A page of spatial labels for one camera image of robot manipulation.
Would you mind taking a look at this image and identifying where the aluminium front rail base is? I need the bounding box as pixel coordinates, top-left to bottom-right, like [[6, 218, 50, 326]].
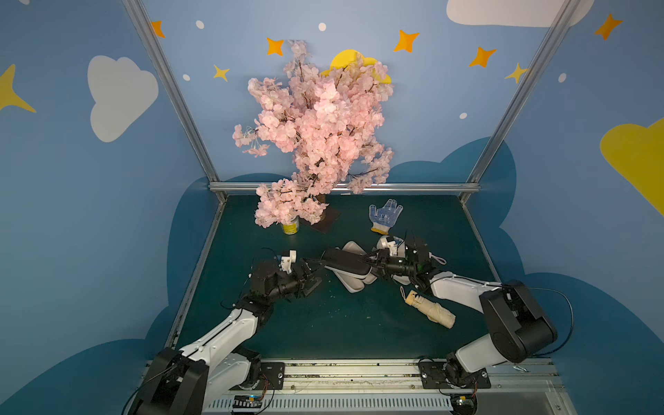
[[200, 358, 575, 414]]

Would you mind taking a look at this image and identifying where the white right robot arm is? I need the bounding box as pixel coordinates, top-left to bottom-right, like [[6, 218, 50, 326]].
[[368, 235, 558, 387]]

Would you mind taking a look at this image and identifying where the aluminium frame post left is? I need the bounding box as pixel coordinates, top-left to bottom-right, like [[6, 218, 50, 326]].
[[122, 0, 219, 184]]

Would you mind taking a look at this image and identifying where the blue dotted work glove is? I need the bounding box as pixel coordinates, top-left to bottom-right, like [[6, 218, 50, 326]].
[[368, 199, 404, 235]]

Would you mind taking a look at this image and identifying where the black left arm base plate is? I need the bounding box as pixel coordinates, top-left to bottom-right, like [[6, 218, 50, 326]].
[[233, 361, 285, 391]]

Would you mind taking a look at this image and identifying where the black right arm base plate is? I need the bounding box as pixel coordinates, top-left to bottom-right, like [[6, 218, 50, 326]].
[[416, 358, 491, 390]]

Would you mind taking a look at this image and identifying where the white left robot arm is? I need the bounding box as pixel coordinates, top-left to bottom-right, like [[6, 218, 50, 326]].
[[121, 251, 325, 414]]

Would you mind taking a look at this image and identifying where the aluminium frame post right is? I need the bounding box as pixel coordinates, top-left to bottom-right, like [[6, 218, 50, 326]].
[[459, 0, 581, 206]]

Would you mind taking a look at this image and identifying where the black zippered umbrella case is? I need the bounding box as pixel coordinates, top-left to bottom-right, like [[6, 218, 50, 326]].
[[322, 248, 372, 277]]

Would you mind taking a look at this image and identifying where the pink cherry blossom tree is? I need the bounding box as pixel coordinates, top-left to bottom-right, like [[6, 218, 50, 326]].
[[233, 41, 394, 228]]

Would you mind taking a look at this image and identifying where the open grey umbrella case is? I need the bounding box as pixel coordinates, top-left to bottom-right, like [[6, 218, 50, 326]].
[[326, 241, 377, 294]]

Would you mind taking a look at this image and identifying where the aluminium frame post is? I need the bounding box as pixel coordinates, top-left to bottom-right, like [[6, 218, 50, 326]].
[[459, 0, 581, 206], [122, 0, 219, 184]]

